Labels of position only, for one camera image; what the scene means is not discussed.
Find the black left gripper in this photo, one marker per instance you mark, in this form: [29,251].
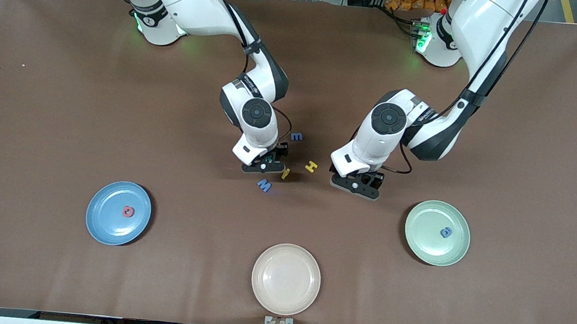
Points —
[373,179]

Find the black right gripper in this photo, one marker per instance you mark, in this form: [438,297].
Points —
[279,152]

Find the yellow lowercase letter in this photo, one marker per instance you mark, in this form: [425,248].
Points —
[285,174]

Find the blue uppercase letter M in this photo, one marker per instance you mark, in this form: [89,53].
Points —
[264,185]

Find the yellow letter H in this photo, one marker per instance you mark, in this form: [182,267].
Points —
[311,166]

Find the blue lowercase letter a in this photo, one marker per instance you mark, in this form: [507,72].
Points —
[443,232]

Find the red letter Q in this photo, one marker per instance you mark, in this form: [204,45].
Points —
[125,213]

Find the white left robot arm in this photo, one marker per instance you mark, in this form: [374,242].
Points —
[483,22]

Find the blue lowercase letter m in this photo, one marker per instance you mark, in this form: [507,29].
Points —
[296,136]

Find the green plate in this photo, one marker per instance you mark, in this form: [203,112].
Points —
[422,241]

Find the beige plate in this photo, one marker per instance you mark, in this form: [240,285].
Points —
[286,279]

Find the blue plate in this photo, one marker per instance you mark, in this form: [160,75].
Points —
[106,219]

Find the table cover cloth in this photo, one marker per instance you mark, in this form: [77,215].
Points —
[61,137]

